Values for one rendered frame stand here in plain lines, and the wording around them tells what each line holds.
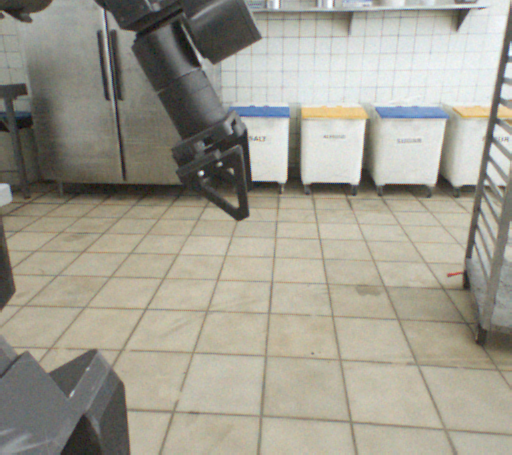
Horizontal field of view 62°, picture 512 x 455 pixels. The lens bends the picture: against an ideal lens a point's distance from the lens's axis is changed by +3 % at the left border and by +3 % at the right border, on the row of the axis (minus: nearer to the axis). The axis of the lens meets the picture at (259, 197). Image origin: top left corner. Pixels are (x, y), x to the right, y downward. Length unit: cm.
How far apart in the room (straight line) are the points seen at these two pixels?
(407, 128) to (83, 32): 265
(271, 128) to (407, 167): 121
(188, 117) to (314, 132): 321
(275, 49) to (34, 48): 202
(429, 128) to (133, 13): 347
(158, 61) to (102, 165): 333
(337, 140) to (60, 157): 232
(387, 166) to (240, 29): 341
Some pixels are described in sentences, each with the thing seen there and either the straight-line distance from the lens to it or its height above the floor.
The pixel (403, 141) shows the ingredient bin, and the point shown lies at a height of 50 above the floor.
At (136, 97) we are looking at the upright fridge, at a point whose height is 87.
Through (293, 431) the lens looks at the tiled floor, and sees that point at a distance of 158.
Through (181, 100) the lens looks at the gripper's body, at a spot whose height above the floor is 111.
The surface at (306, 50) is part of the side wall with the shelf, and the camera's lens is 424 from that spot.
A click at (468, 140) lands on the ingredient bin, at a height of 51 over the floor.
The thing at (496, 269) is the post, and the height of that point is 39.
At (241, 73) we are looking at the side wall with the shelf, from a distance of 427.
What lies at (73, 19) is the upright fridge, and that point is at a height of 142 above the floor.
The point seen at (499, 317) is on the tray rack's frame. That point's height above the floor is 15.
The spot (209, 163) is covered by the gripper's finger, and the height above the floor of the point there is 106.
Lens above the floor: 115
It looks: 18 degrees down
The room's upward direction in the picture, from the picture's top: straight up
